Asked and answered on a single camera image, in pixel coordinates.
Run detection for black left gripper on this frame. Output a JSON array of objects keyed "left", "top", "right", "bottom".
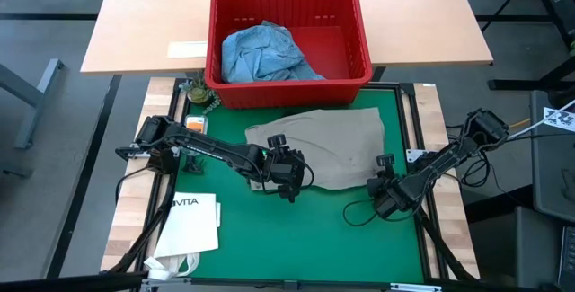
[{"left": 257, "top": 146, "right": 310, "bottom": 204}]

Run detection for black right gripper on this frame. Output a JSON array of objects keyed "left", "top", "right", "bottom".
[{"left": 365, "top": 172, "right": 423, "bottom": 221}]

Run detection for beige garment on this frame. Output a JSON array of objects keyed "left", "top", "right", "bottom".
[{"left": 243, "top": 107, "right": 386, "bottom": 192}]

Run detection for red plastic laundry bin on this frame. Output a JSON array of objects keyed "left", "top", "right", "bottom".
[{"left": 204, "top": 0, "right": 375, "bottom": 111}]

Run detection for green table mat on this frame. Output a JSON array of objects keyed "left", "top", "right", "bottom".
[{"left": 172, "top": 86, "right": 426, "bottom": 284}]

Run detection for small black stand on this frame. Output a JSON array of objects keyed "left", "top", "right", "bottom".
[{"left": 182, "top": 155, "right": 208, "bottom": 176}]

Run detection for white tote bag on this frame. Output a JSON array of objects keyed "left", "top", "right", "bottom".
[{"left": 143, "top": 190, "right": 223, "bottom": 281}]

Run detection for white box with orange label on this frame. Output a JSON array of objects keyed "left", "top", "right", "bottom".
[{"left": 183, "top": 113, "right": 209, "bottom": 135}]

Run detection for small potted succulent plant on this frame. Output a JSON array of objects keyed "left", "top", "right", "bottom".
[{"left": 179, "top": 72, "right": 223, "bottom": 116}]

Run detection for light blue garment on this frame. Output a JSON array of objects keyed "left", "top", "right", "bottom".
[{"left": 220, "top": 20, "right": 327, "bottom": 84}]

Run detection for grey box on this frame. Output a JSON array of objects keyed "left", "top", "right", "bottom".
[{"left": 466, "top": 205, "right": 563, "bottom": 289}]

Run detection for pale paper strip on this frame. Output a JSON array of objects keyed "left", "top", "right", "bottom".
[{"left": 167, "top": 40, "right": 209, "bottom": 60}]

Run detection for grey cabinet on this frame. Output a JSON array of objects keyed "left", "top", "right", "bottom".
[{"left": 529, "top": 89, "right": 575, "bottom": 225}]

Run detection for white printed sign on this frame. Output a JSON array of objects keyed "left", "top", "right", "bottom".
[{"left": 542, "top": 106, "right": 575, "bottom": 134}]

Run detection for light wooden table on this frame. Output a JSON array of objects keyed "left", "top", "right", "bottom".
[{"left": 80, "top": 0, "right": 494, "bottom": 76}]

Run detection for grey metal table leg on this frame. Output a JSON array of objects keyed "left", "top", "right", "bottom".
[{"left": 0, "top": 58, "right": 66, "bottom": 150}]

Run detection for black metal table legs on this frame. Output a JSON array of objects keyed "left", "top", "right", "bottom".
[{"left": 479, "top": 0, "right": 575, "bottom": 92}]

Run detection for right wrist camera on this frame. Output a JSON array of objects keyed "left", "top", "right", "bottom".
[{"left": 376, "top": 153, "right": 397, "bottom": 170}]

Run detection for black cable bundle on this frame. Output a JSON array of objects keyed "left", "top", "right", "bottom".
[{"left": 448, "top": 123, "right": 496, "bottom": 190}]

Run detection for black metal station frame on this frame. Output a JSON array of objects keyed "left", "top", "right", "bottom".
[{"left": 100, "top": 76, "right": 481, "bottom": 292}]

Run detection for white floor cable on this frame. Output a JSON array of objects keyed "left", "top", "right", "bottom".
[{"left": 507, "top": 98, "right": 575, "bottom": 141}]

